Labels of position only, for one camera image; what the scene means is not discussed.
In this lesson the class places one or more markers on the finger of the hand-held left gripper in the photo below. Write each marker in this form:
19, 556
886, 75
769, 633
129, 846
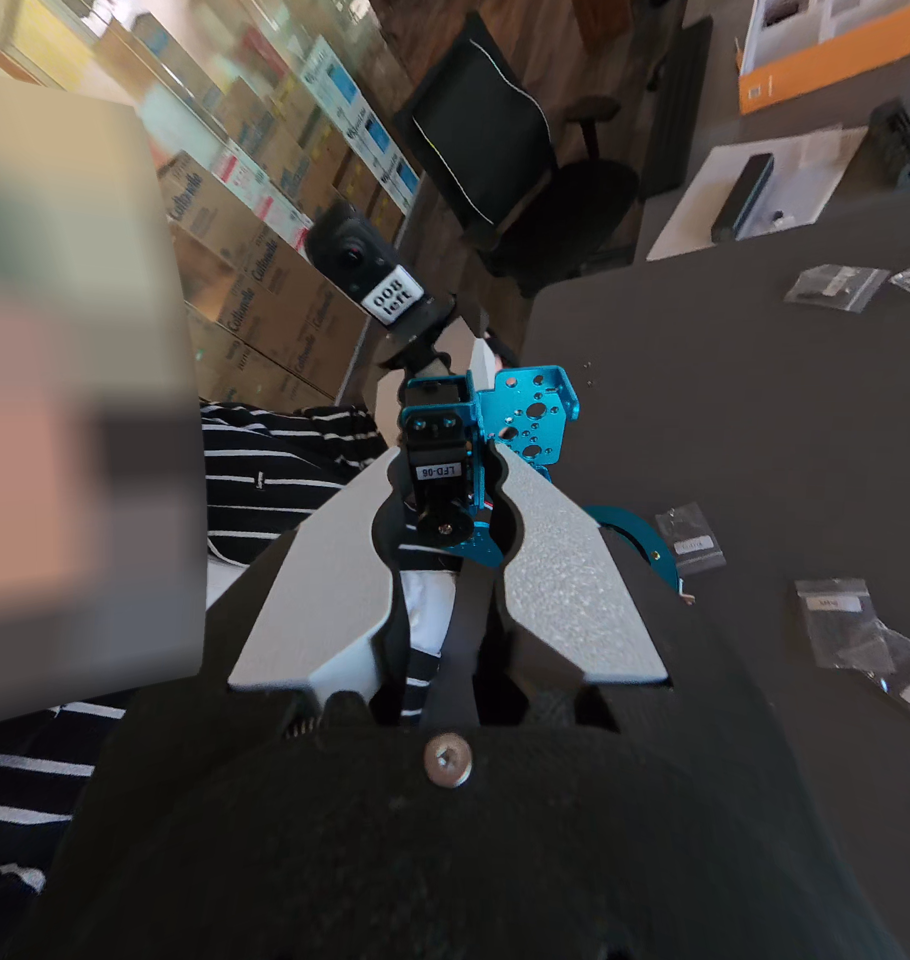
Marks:
389, 405
483, 367

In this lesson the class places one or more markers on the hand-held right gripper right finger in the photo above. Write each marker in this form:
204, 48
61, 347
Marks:
582, 600

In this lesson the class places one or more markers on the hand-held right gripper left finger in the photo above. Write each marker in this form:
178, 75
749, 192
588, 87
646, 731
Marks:
312, 600

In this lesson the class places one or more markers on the blue bracket with black servo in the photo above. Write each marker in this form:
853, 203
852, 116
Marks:
533, 420

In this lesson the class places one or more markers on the person's left forearm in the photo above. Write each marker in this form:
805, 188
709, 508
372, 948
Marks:
335, 435

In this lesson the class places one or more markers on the grey side desk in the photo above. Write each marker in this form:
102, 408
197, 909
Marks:
859, 105

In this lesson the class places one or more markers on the stack of cardboard boxes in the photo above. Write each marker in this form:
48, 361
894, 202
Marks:
275, 300

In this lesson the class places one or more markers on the person's striped black shirt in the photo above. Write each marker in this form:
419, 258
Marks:
275, 480

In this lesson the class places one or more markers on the black office chair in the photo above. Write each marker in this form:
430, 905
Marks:
492, 150

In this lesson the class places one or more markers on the black bar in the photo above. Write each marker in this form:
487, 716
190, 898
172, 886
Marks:
743, 196

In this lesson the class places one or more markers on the white paper sheet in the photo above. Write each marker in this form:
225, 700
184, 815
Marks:
807, 180

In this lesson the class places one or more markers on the orange white kit box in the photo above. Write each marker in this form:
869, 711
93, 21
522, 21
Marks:
822, 67

